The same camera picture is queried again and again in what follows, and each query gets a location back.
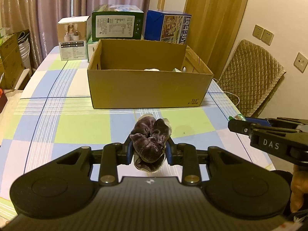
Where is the dark velvet scrunchie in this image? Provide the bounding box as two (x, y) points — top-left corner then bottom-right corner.
(130, 114), (172, 173)

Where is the green candy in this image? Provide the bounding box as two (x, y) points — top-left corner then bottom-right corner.
(228, 114), (246, 121)

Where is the green medicine box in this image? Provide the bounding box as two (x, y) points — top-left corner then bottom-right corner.
(172, 68), (182, 73)

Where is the white cloth sock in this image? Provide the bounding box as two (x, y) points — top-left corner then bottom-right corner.
(144, 68), (160, 71)

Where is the person's right hand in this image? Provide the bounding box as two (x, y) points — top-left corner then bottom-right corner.
(290, 165), (308, 213)

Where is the quilted tan chair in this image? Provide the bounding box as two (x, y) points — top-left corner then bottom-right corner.
(218, 39), (286, 116)

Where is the large open cardboard box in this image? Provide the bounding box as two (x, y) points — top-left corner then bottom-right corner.
(87, 39), (213, 109)

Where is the small white green box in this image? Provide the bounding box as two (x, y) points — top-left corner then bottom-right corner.
(87, 37), (98, 62)

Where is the wooden door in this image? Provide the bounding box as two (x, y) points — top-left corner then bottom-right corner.
(184, 0), (248, 79)

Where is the blue milk carton box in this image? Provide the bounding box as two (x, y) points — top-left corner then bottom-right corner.
(144, 10), (192, 44)

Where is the dark wooden tray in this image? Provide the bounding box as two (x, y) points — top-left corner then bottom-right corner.
(0, 89), (8, 113)

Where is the white product box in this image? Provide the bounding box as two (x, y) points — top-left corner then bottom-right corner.
(57, 16), (92, 60)

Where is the green carton box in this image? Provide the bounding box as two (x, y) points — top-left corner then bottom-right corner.
(91, 4), (144, 41)

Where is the brown cardboard box on side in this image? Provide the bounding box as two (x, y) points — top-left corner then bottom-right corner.
(1, 34), (24, 90)

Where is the white shopping bag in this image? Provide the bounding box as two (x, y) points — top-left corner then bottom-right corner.
(16, 29), (32, 72)

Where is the mauve curtain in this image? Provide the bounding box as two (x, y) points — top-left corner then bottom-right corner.
(1, 0), (149, 68)

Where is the white cable on floor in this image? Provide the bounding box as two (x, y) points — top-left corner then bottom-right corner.
(212, 78), (241, 107)

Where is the wall socket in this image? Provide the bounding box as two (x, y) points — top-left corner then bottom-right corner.
(293, 52), (308, 73)

